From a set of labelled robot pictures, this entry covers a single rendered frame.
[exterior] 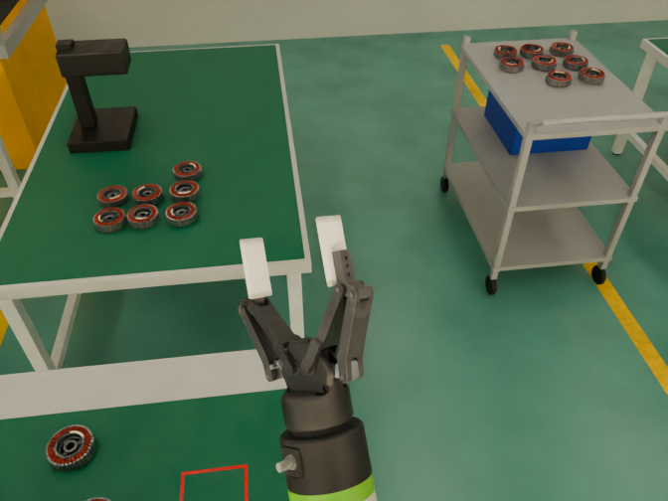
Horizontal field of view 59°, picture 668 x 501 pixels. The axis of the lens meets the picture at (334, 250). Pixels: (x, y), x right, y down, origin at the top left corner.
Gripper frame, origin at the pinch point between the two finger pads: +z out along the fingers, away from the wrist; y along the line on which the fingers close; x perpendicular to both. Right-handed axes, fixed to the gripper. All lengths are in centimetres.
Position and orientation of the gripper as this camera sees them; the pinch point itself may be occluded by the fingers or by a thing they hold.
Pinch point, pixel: (288, 238)
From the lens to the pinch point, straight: 64.4
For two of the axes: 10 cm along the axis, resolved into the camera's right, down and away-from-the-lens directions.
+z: -1.7, -9.8, 0.4
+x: 7.2, -1.0, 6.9
